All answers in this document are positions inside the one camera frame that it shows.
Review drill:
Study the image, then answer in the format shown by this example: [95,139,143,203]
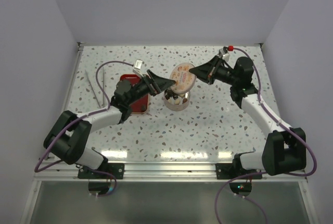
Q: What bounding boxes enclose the aluminium mounting rail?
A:
[33,159,305,183]

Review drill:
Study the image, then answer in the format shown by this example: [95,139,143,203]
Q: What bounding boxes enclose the red rectangular tray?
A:
[119,74,150,115]

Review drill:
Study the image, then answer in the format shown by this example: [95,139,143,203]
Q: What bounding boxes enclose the round metal tin lid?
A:
[170,63,197,94]

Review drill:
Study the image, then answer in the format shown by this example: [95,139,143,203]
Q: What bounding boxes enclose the dark rounded triangle chocolate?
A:
[141,105,147,112]

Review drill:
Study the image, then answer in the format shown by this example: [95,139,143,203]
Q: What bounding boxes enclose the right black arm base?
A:
[215,152,261,180]

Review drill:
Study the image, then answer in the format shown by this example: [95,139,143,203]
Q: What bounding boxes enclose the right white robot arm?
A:
[189,56,306,179]

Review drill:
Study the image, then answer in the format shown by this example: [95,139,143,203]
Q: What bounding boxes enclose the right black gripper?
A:
[189,56,239,86]

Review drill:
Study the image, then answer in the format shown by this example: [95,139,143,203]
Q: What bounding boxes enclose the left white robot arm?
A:
[43,70,176,179]

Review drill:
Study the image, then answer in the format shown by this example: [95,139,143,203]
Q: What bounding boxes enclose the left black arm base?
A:
[78,163,125,179]

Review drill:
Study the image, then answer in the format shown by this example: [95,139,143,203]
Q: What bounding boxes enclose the round metal tin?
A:
[162,89,191,111]

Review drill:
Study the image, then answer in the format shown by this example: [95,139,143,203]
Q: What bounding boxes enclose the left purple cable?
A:
[34,60,141,198]

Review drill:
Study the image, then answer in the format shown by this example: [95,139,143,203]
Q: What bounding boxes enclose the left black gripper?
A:
[126,70,175,106]

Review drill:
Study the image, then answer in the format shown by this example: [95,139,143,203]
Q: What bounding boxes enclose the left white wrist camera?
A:
[133,59,143,70]

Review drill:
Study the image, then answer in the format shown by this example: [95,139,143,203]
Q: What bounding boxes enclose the metal tweezers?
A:
[84,70,107,108]

